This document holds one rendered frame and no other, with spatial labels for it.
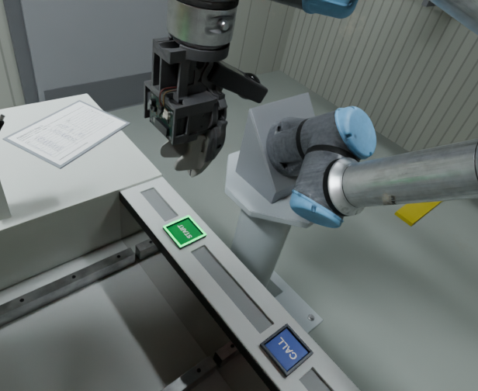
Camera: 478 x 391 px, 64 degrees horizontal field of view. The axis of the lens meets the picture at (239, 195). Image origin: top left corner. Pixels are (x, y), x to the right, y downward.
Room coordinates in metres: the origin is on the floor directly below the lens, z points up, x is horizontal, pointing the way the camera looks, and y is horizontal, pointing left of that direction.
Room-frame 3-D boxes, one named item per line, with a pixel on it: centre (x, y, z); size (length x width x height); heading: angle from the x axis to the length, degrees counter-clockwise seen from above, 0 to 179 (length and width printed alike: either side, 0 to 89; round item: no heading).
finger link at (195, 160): (0.43, 0.08, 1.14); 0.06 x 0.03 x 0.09; 139
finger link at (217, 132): (0.44, 0.06, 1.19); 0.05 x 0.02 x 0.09; 49
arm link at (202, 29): (0.44, 0.09, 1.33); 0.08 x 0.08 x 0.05
